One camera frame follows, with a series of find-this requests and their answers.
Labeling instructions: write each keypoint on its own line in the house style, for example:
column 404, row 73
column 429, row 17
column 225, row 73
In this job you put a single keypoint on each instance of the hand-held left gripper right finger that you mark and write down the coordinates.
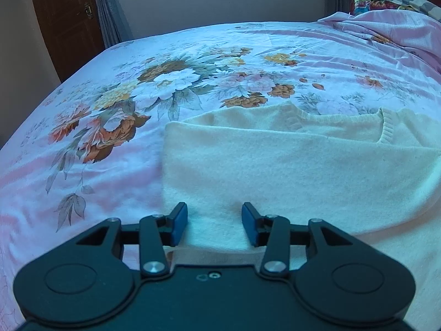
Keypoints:
column 248, row 224

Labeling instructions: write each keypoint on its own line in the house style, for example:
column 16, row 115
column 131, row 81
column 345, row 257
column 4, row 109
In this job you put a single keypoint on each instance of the grey striped pillow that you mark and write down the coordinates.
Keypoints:
column 418, row 1

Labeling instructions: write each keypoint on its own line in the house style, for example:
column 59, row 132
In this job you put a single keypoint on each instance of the floral bed sheet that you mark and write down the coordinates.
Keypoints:
column 103, row 165

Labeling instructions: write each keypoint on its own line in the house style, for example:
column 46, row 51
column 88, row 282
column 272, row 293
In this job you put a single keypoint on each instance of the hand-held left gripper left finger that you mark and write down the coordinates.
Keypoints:
column 181, row 222

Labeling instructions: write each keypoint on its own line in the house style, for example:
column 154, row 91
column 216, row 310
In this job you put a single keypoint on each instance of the pink blanket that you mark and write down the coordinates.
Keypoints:
column 403, row 31

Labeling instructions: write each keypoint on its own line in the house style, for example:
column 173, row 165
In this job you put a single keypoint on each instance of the cream knit sweater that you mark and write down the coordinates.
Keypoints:
column 275, row 165

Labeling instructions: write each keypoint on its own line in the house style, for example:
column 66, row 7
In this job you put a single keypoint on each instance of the brown wooden door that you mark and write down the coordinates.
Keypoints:
column 65, row 24

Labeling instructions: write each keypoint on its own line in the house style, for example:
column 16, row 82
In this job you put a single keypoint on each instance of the colourful floral pillow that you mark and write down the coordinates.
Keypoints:
column 373, row 5

